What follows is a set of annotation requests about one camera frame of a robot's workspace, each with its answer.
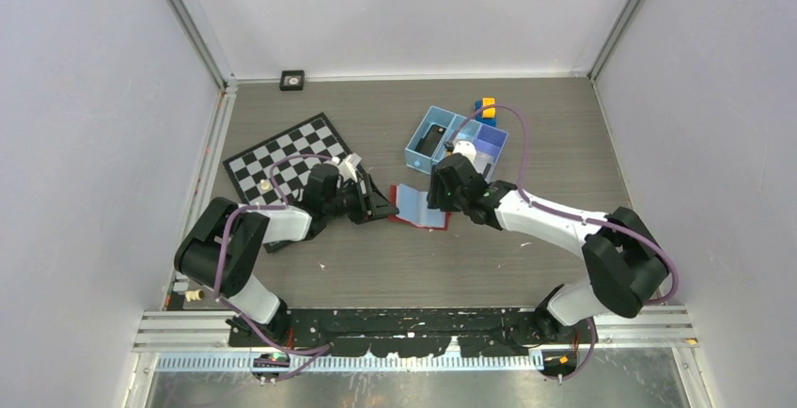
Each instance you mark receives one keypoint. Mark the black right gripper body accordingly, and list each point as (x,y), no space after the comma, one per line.
(442,198)

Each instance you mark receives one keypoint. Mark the black card in drawer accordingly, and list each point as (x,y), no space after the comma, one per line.
(429,142)

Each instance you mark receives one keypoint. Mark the red leather card holder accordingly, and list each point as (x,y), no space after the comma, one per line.
(413,209)

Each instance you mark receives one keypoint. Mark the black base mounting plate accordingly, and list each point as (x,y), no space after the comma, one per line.
(412,332)

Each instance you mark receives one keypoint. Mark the light blue drawer box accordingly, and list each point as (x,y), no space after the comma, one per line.
(414,160)
(456,130)

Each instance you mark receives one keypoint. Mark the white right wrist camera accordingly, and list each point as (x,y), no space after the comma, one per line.
(465,148)

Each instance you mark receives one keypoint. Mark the light blue left drawer box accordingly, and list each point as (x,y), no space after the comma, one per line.
(414,160)

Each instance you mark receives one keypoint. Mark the purple drawer box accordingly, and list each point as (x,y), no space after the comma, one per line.
(489,143)

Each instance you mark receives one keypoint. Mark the black white chessboard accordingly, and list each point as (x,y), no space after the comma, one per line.
(285,160)

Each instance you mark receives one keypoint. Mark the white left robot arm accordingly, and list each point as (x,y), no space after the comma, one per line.
(221,249)

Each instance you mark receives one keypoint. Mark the blue orange toy block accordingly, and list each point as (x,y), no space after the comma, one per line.
(485,110)

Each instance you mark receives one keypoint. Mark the light blue middle drawer box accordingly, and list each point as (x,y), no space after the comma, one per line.
(456,130)

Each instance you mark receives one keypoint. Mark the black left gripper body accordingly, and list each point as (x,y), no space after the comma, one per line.
(346,202)

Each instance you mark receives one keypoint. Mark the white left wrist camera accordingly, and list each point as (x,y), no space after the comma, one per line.
(348,167)

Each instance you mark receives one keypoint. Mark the small beige chess piece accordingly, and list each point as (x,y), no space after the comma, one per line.
(193,296)

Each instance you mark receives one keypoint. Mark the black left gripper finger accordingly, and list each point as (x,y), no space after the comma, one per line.
(367,192)
(379,207)

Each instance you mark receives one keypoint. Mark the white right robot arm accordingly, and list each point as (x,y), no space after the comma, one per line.
(624,265)

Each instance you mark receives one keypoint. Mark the black square wall socket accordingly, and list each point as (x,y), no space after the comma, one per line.
(292,80)

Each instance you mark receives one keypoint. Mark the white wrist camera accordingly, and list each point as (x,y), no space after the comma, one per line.
(348,167)
(465,148)

